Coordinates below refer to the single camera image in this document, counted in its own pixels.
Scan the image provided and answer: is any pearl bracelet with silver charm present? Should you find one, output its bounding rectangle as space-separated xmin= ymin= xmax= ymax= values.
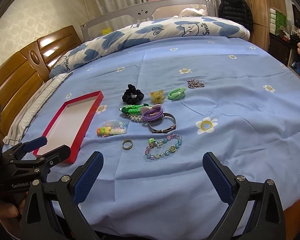
xmin=122 ymin=113 xmax=145 ymax=124

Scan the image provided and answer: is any wooden wardrobe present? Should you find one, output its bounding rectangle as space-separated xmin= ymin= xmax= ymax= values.
xmin=245 ymin=0 xmax=287 ymax=51

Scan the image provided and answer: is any blue floral bed sheet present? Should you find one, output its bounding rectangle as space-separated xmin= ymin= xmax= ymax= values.
xmin=2 ymin=36 xmax=300 ymax=240

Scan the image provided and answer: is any wooden headboard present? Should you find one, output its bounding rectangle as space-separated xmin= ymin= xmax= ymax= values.
xmin=0 ymin=25 xmax=82 ymax=139

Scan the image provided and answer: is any gold ring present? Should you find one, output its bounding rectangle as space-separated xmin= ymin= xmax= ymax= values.
xmin=122 ymin=139 xmax=134 ymax=151

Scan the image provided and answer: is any purple hair tie with bow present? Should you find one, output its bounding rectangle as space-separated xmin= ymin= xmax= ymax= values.
xmin=140 ymin=103 xmax=164 ymax=123

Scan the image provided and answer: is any mesh band wristwatch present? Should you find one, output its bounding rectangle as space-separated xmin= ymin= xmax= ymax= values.
xmin=148 ymin=112 xmax=177 ymax=134

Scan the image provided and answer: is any pastel glass bead bracelet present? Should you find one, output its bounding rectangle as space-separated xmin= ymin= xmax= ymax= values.
xmin=144 ymin=133 xmax=183 ymax=160

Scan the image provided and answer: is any red jewelry tray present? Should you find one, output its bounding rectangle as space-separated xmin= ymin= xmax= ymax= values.
xmin=33 ymin=91 xmax=103 ymax=164

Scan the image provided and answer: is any person's left hand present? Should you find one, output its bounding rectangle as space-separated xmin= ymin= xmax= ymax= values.
xmin=0 ymin=197 xmax=26 ymax=239

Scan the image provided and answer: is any green braided bracelet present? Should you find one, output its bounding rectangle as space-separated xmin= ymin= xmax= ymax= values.
xmin=118 ymin=103 xmax=151 ymax=116

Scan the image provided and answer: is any clear hair comb with beads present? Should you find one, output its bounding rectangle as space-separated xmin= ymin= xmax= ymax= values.
xmin=96 ymin=120 xmax=129 ymax=137

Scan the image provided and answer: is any blue heart patterned duvet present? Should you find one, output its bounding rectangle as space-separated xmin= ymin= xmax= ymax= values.
xmin=49 ymin=16 xmax=250 ymax=78

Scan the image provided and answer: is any yellow hair claw clip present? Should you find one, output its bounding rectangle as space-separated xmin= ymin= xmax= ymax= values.
xmin=149 ymin=89 xmax=165 ymax=104

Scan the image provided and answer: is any black scrunchie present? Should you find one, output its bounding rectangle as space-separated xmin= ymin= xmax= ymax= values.
xmin=122 ymin=84 xmax=144 ymax=105

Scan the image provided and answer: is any black puffer jacket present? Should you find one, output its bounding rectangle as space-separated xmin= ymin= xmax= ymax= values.
xmin=218 ymin=0 xmax=253 ymax=32

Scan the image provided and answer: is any light green hair tie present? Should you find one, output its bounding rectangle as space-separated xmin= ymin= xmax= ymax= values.
xmin=167 ymin=87 xmax=187 ymax=101

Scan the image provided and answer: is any white bed guard rail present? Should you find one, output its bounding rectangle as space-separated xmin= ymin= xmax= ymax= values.
xmin=81 ymin=0 xmax=216 ymax=41

